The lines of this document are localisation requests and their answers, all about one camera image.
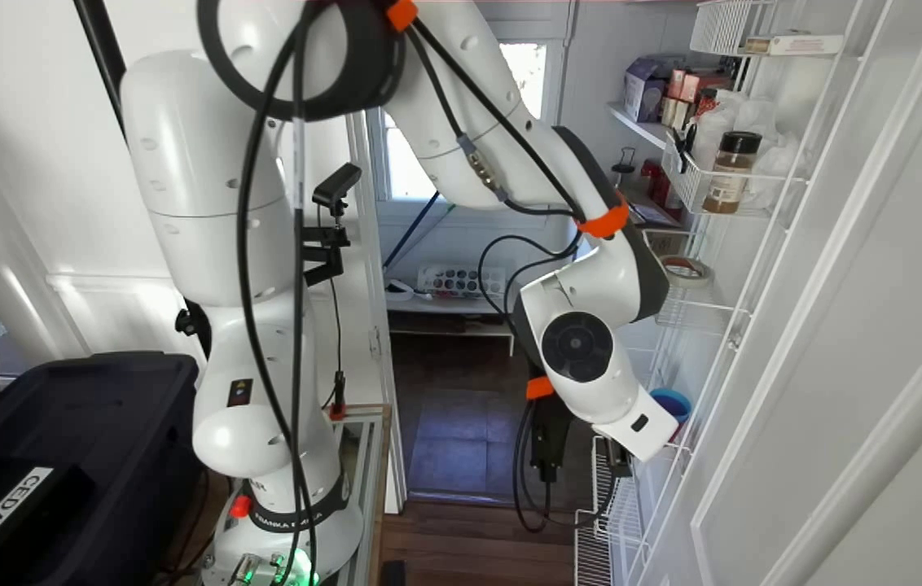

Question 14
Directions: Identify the blue plastic cup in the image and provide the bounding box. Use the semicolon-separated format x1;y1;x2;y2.
650;388;695;422

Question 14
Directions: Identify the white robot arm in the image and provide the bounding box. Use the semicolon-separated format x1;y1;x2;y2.
119;0;677;586

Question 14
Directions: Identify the low white bench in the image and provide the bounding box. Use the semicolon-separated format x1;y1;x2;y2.
386;263;515;345

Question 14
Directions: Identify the spice jar black lid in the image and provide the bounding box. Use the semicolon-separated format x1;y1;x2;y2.
703;131;761;215

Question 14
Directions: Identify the white panel door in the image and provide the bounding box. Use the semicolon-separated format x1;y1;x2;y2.
639;0;922;586

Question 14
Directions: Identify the black storage case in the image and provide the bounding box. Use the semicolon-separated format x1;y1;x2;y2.
0;351;202;586

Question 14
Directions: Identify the black camera on stand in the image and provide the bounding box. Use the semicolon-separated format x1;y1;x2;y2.
304;161;360;286

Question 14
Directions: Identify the white wire door rack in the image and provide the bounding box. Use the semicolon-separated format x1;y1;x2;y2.
574;0;886;586

